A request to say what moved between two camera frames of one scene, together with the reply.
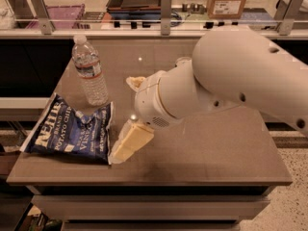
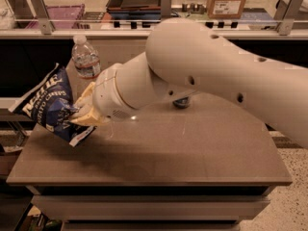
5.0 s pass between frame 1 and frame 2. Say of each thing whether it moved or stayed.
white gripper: moved
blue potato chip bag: moved
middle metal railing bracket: stayed
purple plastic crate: stayed
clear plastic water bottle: stayed
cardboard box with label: stayed
